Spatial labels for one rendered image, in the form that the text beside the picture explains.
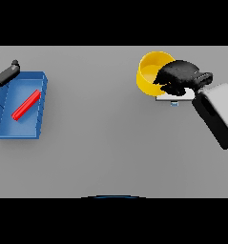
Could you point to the dark left robot hand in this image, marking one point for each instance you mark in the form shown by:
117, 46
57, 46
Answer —
5, 75

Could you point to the red beaker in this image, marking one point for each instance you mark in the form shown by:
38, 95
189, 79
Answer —
26, 105

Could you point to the blue tray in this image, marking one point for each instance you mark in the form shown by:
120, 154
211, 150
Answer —
20, 106

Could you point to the yellow bowl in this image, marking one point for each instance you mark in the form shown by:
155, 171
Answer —
149, 74

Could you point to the pale square measuring scale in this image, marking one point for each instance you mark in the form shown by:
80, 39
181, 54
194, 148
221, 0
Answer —
182, 97

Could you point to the dark right robot hand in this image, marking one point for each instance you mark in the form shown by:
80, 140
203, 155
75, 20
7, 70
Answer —
179, 75

